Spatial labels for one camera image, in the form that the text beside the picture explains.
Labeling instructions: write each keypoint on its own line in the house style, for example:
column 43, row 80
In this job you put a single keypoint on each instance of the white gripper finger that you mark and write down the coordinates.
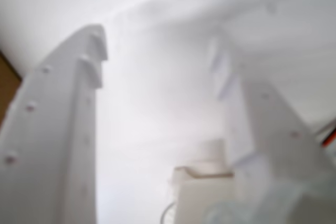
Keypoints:
column 52, row 134
column 278, row 161

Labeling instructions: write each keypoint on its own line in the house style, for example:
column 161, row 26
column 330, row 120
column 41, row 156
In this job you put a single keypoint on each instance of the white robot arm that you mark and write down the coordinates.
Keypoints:
column 199, row 197

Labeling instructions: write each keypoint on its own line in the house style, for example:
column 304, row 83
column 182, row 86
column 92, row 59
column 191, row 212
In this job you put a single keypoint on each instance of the brown cardboard box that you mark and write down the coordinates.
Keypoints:
column 6, row 82

